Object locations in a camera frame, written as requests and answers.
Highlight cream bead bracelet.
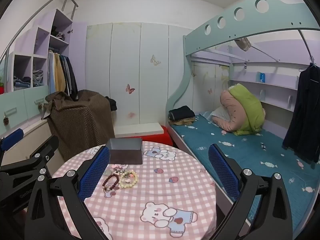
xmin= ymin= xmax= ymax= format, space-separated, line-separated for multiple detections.
xmin=119 ymin=170 xmax=139 ymax=189

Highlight grey rectangular box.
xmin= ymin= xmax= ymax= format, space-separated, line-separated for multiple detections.
xmin=105 ymin=137 xmax=143 ymax=165

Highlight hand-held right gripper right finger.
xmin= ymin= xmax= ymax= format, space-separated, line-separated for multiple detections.
xmin=208 ymin=144 xmax=293 ymax=240

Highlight green quilt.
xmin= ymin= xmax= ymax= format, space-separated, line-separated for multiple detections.
xmin=229 ymin=83 xmax=266 ymax=136

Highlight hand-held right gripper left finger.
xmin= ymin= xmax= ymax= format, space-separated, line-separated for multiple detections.
xmin=24 ymin=145 xmax=110 ymax=240

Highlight row of hanging clothes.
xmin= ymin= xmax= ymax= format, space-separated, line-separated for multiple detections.
xmin=47 ymin=50 xmax=78 ymax=101

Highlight grey bag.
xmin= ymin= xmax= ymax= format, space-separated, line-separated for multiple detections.
xmin=234 ymin=37 xmax=251 ymax=52

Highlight purple stepped shelf unit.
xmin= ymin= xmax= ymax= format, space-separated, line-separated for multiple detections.
xmin=5 ymin=8 xmax=87 ymax=95

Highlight dark clothes on shelf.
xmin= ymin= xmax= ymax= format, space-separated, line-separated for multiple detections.
xmin=51 ymin=26 xmax=67 ymax=41

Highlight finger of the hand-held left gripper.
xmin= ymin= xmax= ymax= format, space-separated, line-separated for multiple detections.
xmin=0 ymin=134 xmax=60 ymax=179
xmin=0 ymin=128 xmax=25 ymax=155

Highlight teal bunk bed frame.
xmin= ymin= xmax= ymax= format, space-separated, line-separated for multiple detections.
xmin=166 ymin=0 xmax=320 ymax=230

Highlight folded dark clothes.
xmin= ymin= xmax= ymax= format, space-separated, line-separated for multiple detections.
xmin=168 ymin=106 xmax=196 ymax=121

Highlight folded jeans stack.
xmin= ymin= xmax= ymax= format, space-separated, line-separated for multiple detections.
xmin=32 ymin=70 xmax=44 ymax=87
xmin=13 ymin=76 xmax=32 ymax=91

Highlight clothes hanger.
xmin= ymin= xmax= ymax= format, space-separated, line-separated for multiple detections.
xmin=299 ymin=55 xmax=320 ymax=72

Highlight black cloth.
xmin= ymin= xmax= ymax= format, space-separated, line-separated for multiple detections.
xmin=105 ymin=96 xmax=117 ymax=111

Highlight dark red bead bracelet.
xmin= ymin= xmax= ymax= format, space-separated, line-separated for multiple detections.
xmin=103 ymin=174 xmax=120 ymax=192

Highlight white wardrobe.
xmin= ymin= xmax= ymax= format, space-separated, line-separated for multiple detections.
xmin=85 ymin=22 xmax=193 ymax=130

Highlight dark hanging jacket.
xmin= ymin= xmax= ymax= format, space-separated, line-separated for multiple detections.
xmin=282 ymin=64 xmax=320 ymax=163

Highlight folded tan clothes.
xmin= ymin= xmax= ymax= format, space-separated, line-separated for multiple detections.
xmin=170 ymin=117 xmax=195 ymax=126

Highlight beige cabinet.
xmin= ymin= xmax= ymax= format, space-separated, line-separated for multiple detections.
xmin=0 ymin=120 xmax=63 ymax=173

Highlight metal handrail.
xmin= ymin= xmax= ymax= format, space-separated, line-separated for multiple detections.
xmin=0 ymin=0 xmax=79 ymax=64

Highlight teal drawer cabinet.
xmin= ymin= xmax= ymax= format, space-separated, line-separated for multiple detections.
xmin=0 ymin=84 xmax=50 ymax=135

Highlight red stool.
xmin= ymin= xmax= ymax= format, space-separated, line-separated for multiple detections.
xmin=142 ymin=126 xmax=174 ymax=147

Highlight blue candy print bedsheet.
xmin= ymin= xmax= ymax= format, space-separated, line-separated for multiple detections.
xmin=172 ymin=111 xmax=320 ymax=233

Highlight white pillow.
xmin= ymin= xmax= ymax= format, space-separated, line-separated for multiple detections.
xmin=210 ymin=106 xmax=231 ymax=125

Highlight pink checked bear tablecloth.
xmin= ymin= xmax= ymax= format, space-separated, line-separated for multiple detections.
xmin=51 ymin=141 xmax=217 ymax=240

